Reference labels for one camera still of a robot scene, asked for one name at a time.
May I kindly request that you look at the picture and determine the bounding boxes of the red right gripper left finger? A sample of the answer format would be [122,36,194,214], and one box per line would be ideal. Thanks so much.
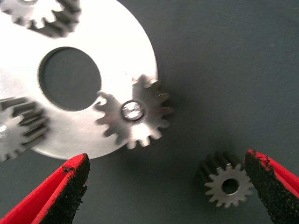
[0,153,91,224]

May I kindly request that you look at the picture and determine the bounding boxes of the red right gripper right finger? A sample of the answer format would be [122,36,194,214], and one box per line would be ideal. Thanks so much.
[244,149,299,224]

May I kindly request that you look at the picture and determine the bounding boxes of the small dark steel gear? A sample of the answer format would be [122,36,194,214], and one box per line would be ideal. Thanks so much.
[198,151,254,209]

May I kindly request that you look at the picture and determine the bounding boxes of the larger steel bevel gear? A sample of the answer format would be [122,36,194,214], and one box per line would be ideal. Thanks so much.
[94,74,174,150]

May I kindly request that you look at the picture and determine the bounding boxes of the dark grey table cloth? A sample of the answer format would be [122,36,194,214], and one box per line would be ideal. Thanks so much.
[0,0,299,224]

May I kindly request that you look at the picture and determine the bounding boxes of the round metal plate with hole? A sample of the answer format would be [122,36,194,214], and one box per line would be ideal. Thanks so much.
[0,0,159,160]

